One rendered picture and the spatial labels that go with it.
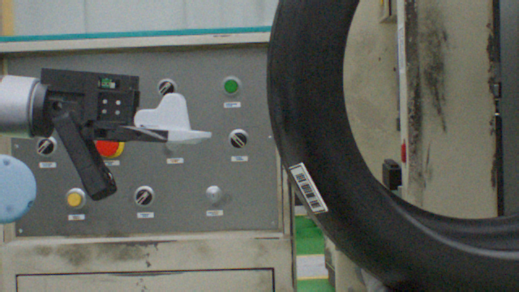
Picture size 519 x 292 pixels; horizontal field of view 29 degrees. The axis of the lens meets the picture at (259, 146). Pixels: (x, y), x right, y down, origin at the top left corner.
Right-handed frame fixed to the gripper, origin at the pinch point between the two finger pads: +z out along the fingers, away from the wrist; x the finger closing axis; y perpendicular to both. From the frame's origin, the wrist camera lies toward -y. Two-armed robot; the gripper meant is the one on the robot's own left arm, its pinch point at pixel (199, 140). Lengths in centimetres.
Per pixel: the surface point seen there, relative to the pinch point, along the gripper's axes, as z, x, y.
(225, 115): -2, 63, 1
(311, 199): 14.0, -9.4, -5.0
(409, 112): 27.8, 26.3, 5.3
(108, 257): -21, 58, -26
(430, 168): 31.6, 26.1, -2.6
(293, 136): 11.3, -9.1, 1.9
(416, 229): 25.7, -11.6, -7.0
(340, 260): 19.5, 23.5, -17.1
